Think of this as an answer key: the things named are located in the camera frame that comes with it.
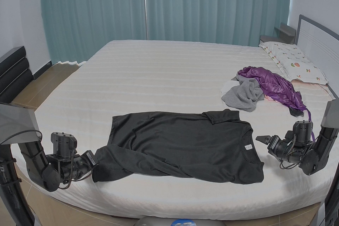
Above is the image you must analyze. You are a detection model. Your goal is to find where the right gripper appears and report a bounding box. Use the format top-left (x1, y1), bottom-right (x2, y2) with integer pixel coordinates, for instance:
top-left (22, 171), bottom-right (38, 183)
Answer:
top-left (255, 134), bottom-right (292, 164)

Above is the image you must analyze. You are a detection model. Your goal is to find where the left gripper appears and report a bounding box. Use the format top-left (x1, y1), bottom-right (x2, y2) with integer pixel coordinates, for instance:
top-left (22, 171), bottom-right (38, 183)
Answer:
top-left (69, 150), bottom-right (100, 182)

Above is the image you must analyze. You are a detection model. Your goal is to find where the black T-shirt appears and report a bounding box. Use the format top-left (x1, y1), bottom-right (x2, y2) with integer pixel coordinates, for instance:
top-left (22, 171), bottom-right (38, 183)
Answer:
top-left (91, 109), bottom-right (265, 184)

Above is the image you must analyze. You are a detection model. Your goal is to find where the bed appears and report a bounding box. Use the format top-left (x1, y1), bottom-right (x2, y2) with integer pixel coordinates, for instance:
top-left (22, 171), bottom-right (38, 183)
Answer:
top-left (16, 14), bottom-right (339, 220)

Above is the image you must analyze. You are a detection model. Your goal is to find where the black mesh garment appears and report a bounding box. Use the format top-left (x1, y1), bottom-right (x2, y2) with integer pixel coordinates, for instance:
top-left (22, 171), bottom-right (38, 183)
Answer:
top-left (289, 106), bottom-right (305, 117)

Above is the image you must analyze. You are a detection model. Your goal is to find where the grey garment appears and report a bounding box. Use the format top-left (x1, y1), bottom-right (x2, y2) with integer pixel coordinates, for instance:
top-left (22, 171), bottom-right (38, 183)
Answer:
top-left (221, 78), bottom-right (265, 113)

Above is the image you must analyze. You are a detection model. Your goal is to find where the purple garment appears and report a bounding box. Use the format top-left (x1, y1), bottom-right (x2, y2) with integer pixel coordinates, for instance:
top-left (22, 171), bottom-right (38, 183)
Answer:
top-left (237, 66), bottom-right (316, 141)

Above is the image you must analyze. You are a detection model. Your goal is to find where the white printed pillow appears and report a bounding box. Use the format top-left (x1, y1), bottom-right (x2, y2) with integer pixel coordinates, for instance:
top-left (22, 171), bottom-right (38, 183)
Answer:
top-left (259, 41), bottom-right (329, 85)

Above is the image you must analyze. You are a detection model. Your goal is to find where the grey bedside table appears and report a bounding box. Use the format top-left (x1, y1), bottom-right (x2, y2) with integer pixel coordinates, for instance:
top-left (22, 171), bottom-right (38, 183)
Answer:
top-left (260, 22), bottom-right (296, 45)

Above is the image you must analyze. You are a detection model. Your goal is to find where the black chest of drawers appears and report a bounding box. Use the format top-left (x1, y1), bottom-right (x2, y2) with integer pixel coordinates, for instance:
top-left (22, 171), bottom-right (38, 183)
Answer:
top-left (0, 46), bottom-right (33, 103)

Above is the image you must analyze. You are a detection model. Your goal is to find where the black cable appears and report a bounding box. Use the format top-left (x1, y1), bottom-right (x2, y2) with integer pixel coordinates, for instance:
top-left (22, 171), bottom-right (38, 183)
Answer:
top-left (0, 130), bottom-right (43, 146)
top-left (279, 161), bottom-right (300, 170)

